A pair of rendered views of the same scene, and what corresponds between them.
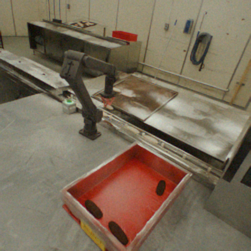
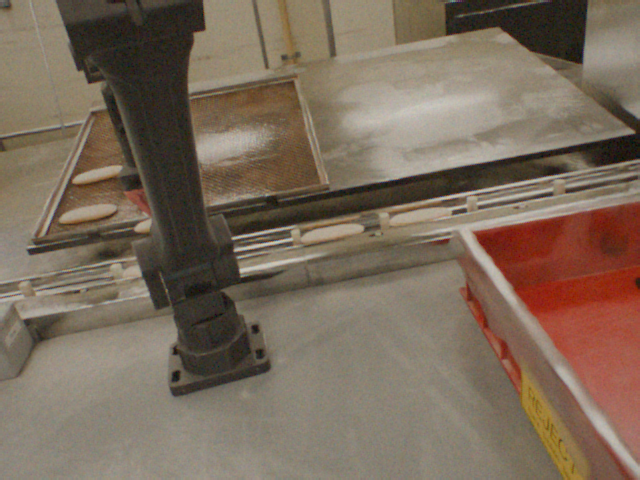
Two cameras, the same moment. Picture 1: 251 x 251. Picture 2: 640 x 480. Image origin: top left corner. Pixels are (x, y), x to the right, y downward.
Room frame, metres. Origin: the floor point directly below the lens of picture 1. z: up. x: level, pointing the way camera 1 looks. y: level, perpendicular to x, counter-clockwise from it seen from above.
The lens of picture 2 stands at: (0.46, 0.40, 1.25)
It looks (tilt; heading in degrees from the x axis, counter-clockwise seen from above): 28 degrees down; 325
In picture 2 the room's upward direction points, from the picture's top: 10 degrees counter-clockwise
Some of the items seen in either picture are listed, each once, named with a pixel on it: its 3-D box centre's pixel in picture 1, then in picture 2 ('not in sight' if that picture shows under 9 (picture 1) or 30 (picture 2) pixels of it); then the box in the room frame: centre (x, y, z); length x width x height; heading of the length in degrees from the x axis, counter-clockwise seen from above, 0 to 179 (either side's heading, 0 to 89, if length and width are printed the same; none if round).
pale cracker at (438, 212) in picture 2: (150, 139); (419, 216); (0.98, -0.16, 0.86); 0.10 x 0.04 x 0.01; 57
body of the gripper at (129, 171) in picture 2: (108, 89); (143, 146); (1.19, 0.16, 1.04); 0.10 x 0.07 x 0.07; 147
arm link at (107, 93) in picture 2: (109, 80); (128, 102); (1.20, 0.16, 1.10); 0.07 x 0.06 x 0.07; 164
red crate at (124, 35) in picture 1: (124, 35); not in sight; (5.01, 0.40, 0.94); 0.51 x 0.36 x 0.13; 61
